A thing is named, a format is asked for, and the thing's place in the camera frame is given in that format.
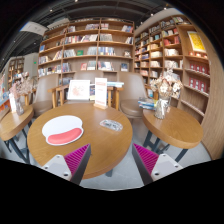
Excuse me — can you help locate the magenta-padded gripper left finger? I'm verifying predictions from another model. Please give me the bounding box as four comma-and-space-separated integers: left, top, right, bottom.
41, 143, 92, 186

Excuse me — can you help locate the round wooden side table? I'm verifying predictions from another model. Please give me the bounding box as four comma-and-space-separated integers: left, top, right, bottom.
142, 105, 204, 163
0, 104, 35, 164

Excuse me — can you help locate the white mouse pad, red wrist rest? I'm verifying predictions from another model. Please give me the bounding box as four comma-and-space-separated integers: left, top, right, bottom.
41, 115, 85, 147

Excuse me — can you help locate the transparent computer mouse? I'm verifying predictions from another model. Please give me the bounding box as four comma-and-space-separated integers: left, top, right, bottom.
99, 118, 124, 132

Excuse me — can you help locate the white sign on wooden stand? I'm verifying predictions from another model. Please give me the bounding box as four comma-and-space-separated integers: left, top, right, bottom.
93, 77, 109, 110

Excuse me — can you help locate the curved wooden bookshelf unit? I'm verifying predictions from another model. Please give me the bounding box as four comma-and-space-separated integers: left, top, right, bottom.
133, 13, 212, 124

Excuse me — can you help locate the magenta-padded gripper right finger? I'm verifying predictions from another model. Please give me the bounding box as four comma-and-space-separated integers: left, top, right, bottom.
131, 142, 184, 186

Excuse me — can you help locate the white framed picture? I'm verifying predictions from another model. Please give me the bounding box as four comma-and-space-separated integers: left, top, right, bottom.
67, 79, 91, 101

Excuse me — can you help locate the brown padded wooden armchair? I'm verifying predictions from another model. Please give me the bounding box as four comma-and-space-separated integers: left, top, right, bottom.
114, 71, 149, 119
54, 69, 116, 108
31, 73, 68, 118

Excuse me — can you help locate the small white table sign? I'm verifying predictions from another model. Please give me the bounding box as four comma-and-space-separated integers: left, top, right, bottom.
8, 92, 18, 114

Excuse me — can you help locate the wide wooden bookshelf unit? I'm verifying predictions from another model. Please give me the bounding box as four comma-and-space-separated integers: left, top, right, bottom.
37, 17, 136, 87

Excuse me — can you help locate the stack of colourful books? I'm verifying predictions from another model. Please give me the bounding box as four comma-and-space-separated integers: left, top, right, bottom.
137, 97, 158, 111

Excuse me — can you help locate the light blue book stack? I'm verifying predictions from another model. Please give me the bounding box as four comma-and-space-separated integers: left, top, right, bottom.
106, 80, 125, 88

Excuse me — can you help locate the glass vase with dried flowers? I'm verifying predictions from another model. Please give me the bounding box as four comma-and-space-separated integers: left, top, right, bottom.
149, 68, 184, 120
9, 75, 34, 117

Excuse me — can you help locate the small distant bookshelf unit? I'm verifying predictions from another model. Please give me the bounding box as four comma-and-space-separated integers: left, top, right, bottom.
7, 55, 26, 89

